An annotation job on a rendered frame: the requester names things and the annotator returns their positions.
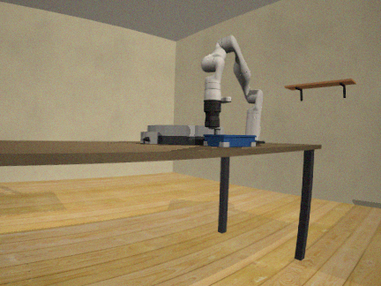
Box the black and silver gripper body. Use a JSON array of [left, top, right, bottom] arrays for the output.
[[204, 88, 231, 127]]

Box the blue crate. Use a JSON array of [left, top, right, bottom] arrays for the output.
[[204, 134, 257, 147]]

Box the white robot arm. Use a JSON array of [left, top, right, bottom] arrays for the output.
[[201, 35, 263, 140]]

